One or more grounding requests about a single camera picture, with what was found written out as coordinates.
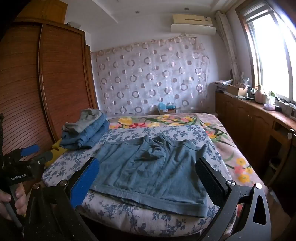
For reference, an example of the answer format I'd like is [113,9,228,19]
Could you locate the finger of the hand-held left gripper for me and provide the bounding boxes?
[30,152,53,167]
[20,145,39,156]

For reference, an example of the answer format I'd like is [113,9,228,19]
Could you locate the pink jar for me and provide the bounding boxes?
[254,85,269,103]

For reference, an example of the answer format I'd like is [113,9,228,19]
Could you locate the cardboard box with blue item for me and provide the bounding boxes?
[158,102,177,114]

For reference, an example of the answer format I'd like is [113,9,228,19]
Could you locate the wooden wardrobe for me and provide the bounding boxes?
[0,0,97,172]

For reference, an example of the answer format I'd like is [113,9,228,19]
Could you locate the wooden cabinet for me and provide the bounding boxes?
[215,89,296,209]

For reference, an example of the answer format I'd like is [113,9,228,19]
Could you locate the blue floral sheet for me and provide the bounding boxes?
[42,125,233,237]

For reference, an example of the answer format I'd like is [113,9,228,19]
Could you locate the folded grey pants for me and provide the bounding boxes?
[63,109,103,133]

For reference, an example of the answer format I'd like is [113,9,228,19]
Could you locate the tied-back pale curtain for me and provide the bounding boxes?
[215,10,242,80]

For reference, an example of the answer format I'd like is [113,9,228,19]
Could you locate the blue-grey pants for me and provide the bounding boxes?
[90,134,214,218]

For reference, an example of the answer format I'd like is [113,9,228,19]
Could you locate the circle-patterned sheer curtain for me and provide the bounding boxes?
[91,36,211,116]

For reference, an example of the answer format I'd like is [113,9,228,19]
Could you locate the colourful floral blanket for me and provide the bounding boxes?
[107,113,255,186]

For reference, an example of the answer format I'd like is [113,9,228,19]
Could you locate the person's left hand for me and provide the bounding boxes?
[0,183,27,220]

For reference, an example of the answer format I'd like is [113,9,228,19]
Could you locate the folded blue denim pants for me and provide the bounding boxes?
[60,115,110,150]

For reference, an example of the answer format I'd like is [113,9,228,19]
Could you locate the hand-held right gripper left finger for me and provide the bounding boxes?
[23,157,100,241]

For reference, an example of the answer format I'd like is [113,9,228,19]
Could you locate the white air conditioner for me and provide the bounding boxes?
[171,14,216,36]

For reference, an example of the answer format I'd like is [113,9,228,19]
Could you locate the open cardboard box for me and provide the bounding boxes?
[225,83,249,96]

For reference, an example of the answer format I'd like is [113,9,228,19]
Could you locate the window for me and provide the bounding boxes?
[236,0,296,105]

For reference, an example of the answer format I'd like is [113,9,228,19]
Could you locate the yellow item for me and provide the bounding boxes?
[45,141,62,167]

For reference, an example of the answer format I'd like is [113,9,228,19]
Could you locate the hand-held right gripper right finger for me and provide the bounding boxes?
[195,158,272,241]

